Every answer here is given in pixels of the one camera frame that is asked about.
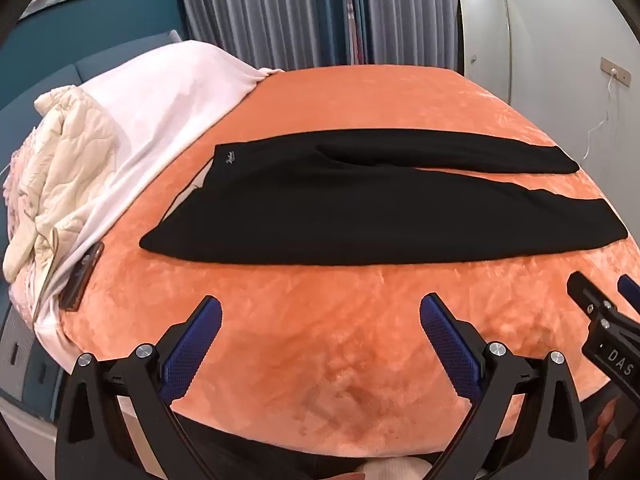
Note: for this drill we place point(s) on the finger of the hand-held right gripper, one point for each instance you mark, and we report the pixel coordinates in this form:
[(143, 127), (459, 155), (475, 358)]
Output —
[(585, 292), (631, 290)]

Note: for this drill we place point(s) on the black pants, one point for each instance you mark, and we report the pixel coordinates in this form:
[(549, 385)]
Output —
[(350, 210)]

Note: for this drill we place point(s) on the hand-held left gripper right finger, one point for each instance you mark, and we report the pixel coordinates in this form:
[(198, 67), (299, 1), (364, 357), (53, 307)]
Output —
[(450, 347)]

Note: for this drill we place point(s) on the grey curtain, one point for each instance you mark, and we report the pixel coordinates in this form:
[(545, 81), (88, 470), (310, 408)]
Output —
[(260, 10), (415, 10)]

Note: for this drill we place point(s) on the black phone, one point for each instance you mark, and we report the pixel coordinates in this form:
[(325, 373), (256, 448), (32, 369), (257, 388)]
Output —
[(80, 277)]

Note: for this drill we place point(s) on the blue padded headboard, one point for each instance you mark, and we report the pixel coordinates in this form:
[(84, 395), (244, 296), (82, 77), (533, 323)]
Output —
[(115, 55)]

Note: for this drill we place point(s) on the pink textured pillow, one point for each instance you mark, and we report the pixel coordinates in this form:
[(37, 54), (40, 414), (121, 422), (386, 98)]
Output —
[(17, 300)]

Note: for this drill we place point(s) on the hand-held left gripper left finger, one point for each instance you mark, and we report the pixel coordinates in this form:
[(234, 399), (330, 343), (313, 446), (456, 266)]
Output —
[(200, 345)]

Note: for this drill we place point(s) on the white bed sheet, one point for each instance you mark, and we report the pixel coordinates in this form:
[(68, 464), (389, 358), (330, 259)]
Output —
[(165, 110)]

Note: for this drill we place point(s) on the grey nightstand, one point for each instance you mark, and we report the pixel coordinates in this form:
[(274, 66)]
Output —
[(20, 350)]

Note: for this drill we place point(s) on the cream quilted blanket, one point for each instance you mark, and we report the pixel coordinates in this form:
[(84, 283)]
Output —
[(65, 160)]

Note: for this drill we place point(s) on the orange plush blanket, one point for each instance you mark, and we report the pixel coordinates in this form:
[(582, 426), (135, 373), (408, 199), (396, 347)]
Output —
[(350, 335)]

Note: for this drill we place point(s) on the wall socket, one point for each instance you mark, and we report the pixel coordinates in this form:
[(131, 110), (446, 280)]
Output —
[(616, 71)]

